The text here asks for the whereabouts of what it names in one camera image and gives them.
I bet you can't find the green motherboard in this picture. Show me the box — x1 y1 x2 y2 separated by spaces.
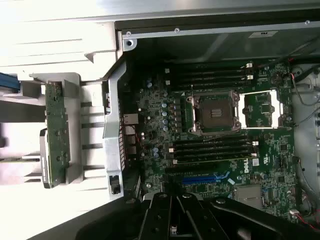
136 59 301 221

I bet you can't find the CPU socket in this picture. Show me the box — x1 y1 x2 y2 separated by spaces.
186 89 242 136

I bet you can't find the blue disk carrier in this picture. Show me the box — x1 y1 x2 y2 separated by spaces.
0 72 20 94

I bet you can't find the blue expansion slot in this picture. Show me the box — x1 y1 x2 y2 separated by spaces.
181 176 217 185

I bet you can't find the black RAM stick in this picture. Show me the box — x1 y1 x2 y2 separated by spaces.
173 155 258 165

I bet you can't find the silver chipset heatsink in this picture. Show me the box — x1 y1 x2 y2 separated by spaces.
234 184 262 208

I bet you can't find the black open PC case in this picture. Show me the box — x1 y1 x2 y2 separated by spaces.
101 19 320 226

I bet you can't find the silver socket cover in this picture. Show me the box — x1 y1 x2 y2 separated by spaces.
238 89 285 130

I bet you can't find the grey parts rack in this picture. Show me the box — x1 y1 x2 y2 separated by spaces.
0 71 82 189

